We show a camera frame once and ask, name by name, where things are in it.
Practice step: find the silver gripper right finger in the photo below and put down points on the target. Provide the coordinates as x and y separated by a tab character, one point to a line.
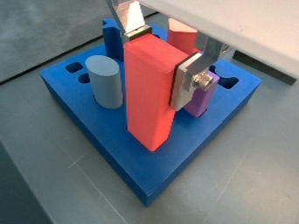
191	72

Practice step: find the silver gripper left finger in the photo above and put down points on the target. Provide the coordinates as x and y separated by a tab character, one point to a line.
129	19

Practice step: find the long red rectangular block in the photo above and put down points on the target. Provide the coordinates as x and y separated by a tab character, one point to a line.
149	63

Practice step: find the black curved fixture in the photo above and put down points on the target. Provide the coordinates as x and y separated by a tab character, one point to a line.
239	56

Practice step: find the blue shape sorter board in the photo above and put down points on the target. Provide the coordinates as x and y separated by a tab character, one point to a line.
147	170

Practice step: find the dark blue star block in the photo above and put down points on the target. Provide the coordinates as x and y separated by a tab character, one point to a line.
112	39

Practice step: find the purple rectangular block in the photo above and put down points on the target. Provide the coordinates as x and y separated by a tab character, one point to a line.
197	105

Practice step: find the red white-topped triangular block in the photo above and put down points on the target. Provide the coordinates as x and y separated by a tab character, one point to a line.
181	36

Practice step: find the light blue cylinder block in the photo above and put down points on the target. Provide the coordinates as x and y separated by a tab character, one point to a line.
105	83

